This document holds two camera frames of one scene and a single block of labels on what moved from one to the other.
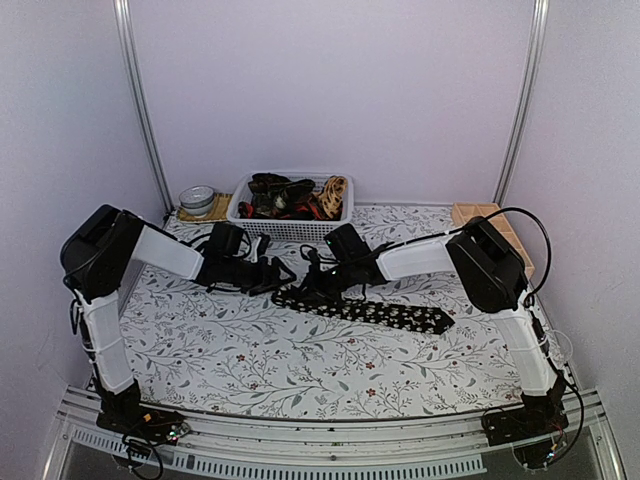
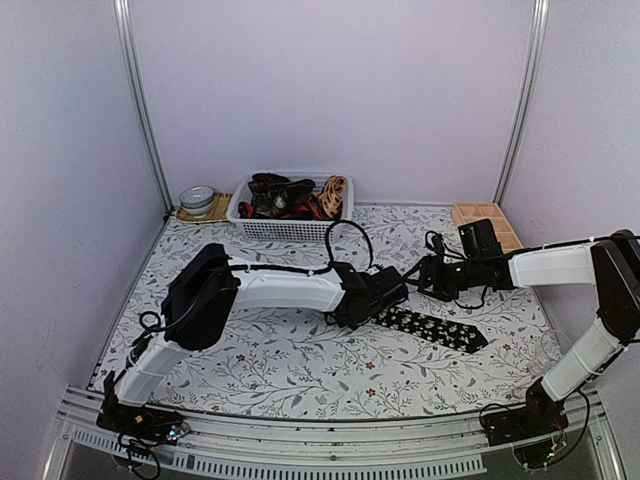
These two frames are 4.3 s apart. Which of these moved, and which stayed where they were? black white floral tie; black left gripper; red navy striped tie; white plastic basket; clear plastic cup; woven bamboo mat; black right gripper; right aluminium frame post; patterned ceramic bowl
Moved: black white floral tie; black left gripper; black right gripper
Stayed: clear plastic cup; right aluminium frame post; woven bamboo mat; red navy striped tie; patterned ceramic bowl; white plastic basket
